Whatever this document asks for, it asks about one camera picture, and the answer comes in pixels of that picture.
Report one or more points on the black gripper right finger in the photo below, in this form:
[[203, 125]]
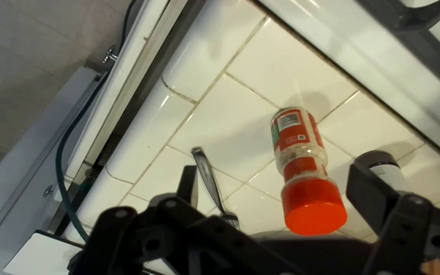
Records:
[[408, 234]]

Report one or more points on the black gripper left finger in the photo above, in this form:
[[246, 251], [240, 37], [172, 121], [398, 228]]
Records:
[[178, 245]]

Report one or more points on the orange capped spice bottle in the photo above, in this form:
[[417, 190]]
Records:
[[301, 162]]

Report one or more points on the white metal panel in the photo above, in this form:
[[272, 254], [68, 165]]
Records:
[[21, 162]]

